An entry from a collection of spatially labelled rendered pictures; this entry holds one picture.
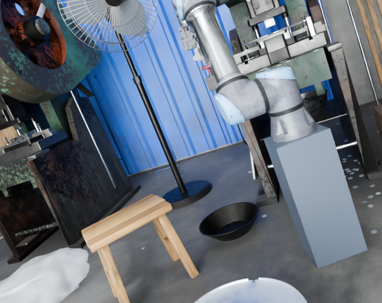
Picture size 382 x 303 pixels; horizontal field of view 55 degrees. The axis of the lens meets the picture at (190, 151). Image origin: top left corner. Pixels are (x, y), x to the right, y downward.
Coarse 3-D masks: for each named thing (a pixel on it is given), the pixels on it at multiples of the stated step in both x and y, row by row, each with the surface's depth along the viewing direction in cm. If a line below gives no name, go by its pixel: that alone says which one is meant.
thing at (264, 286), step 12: (216, 288) 87; (228, 288) 86; (240, 288) 84; (252, 288) 83; (264, 288) 81; (276, 288) 80; (288, 288) 78; (204, 300) 85; (216, 300) 84; (228, 300) 82; (240, 300) 80; (252, 300) 79; (264, 300) 78; (276, 300) 76; (288, 300) 75; (300, 300) 74
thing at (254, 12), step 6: (246, 0) 180; (252, 0) 178; (258, 0) 177; (264, 0) 177; (270, 0) 175; (276, 0) 178; (252, 6) 179; (258, 6) 177; (264, 6) 178; (270, 6) 177; (276, 6) 179; (252, 12) 182; (258, 12) 179; (264, 12) 181; (252, 18) 183
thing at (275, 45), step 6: (270, 36) 164; (276, 36) 174; (282, 36) 174; (258, 42) 166; (264, 42) 177; (270, 42) 176; (276, 42) 175; (282, 42) 174; (270, 48) 177; (276, 48) 176; (282, 48) 175; (270, 54) 178; (276, 54) 177; (282, 54) 176; (288, 54) 176; (270, 60) 179; (276, 60) 178; (282, 60) 177
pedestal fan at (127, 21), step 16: (80, 0) 207; (96, 0) 202; (112, 0) 205; (128, 0) 213; (80, 16) 205; (96, 16) 207; (112, 16) 217; (128, 16) 217; (144, 16) 220; (128, 32) 215; (144, 32) 223; (128, 64) 229; (144, 96) 232; (160, 128) 238; (176, 176) 244; (176, 192) 252; (192, 192) 239; (208, 192) 237; (176, 208) 231
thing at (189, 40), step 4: (180, 28) 178; (184, 28) 178; (180, 32) 180; (184, 32) 178; (188, 32) 178; (192, 32) 177; (184, 36) 178; (188, 36) 178; (192, 36) 176; (196, 36) 175; (184, 40) 177; (188, 40) 177; (192, 40) 177; (184, 44) 178; (188, 44) 178; (192, 44) 177; (184, 48) 178; (188, 48) 178; (192, 48) 178
